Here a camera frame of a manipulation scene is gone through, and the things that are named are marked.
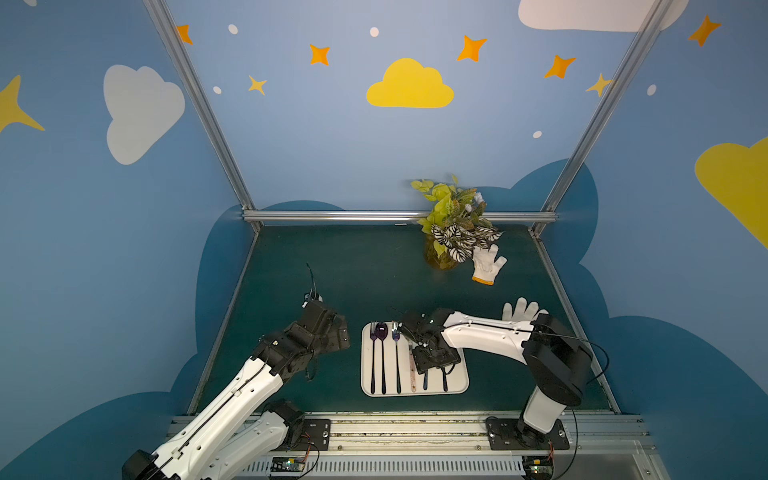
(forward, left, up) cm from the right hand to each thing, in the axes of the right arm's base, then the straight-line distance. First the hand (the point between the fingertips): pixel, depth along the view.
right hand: (434, 361), depth 86 cm
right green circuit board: (-24, -25, -3) cm, 34 cm away
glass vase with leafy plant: (+31, -4, +25) cm, 40 cm away
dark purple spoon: (-6, -3, -1) cm, 7 cm away
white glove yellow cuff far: (+38, -21, -2) cm, 43 cm away
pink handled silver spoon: (-3, +7, +1) cm, 7 cm away
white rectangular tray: (-5, -6, +1) cm, 8 cm away
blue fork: (-5, +3, -1) cm, 6 cm away
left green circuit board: (-27, +36, -1) cm, 45 cm away
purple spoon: (+7, +16, +1) cm, 18 cm away
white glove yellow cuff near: (+19, -30, -2) cm, 36 cm away
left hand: (+2, +29, +14) cm, 32 cm away
